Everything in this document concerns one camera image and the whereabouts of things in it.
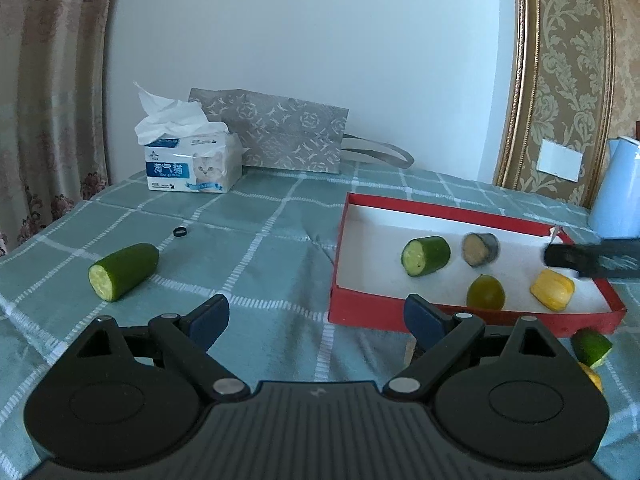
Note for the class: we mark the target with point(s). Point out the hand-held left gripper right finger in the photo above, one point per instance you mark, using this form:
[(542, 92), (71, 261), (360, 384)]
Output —
[(425, 317)]

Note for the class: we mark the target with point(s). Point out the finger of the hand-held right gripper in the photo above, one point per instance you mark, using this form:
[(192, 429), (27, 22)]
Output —
[(590, 260)]

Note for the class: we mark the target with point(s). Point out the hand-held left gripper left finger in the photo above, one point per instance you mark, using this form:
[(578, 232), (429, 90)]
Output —
[(207, 319)]

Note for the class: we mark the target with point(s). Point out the red shallow cardboard box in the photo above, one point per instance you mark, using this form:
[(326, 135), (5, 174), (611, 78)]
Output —
[(380, 312)]

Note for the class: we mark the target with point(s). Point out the yellow cut fruit piece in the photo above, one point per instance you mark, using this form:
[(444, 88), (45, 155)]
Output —
[(592, 379), (551, 289)]

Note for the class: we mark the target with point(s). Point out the round green lime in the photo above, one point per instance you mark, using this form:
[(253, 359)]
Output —
[(486, 292)]

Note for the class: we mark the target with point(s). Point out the small green cucumber piece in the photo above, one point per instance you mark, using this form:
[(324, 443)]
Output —
[(592, 347)]

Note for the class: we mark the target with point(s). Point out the grey cut vegetable piece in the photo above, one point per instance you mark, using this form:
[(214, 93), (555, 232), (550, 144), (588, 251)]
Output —
[(480, 249)]

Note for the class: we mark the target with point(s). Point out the light blue kettle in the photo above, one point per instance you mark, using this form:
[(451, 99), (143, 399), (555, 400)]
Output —
[(617, 195)]

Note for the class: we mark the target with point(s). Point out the green checked tablecloth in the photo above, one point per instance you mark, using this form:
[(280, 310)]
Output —
[(260, 260)]

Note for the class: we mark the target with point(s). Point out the white tissue pack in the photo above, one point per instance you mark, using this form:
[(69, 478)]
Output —
[(192, 162)]

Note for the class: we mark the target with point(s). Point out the grey patterned paper bag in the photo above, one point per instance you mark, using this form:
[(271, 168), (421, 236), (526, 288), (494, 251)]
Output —
[(290, 132)]

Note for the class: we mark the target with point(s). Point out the beige floral curtain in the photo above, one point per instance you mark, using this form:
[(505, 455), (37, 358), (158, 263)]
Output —
[(50, 110)]

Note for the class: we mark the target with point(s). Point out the white wall switch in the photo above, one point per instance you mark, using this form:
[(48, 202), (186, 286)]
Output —
[(560, 161)]

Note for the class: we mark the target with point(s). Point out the gold framed damask wall panel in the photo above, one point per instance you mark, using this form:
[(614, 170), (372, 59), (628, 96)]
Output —
[(570, 60)]

